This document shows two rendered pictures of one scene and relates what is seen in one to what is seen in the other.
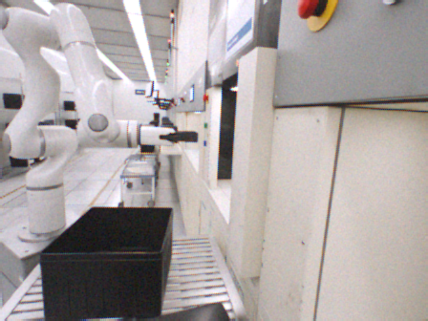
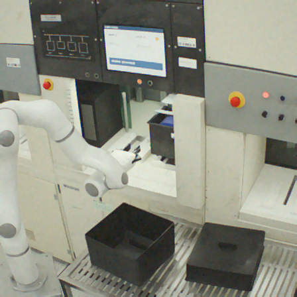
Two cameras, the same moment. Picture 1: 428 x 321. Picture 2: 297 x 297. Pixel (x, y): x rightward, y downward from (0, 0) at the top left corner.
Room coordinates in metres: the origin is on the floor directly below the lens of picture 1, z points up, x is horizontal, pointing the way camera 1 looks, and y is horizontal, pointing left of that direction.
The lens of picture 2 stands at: (-0.46, 1.29, 2.21)
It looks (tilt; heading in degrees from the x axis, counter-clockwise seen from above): 31 degrees down; 313
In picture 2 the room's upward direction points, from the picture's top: 4 degrees counter-clockwise
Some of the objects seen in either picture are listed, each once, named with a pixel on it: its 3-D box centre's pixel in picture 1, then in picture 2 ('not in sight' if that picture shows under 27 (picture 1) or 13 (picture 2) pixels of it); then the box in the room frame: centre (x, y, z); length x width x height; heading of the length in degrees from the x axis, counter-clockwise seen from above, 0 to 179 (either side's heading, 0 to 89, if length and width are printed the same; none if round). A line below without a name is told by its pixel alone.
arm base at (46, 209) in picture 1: (47, 207); (21, 262); (0.90, 0.67, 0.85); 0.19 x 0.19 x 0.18
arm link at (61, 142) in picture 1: (53, 155); (8, 221); (0.93, 0.66, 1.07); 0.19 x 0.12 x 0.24; 149
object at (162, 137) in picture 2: not in sight; (177, 128); (0.85, -0.35, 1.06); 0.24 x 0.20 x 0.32; 13
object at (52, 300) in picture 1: (120, 252); (130, 243); (0.63, 0.26, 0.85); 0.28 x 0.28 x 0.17; 5
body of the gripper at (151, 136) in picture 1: (156, 135); (119, 162); (0.72, 0.19, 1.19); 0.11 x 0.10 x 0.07; 104
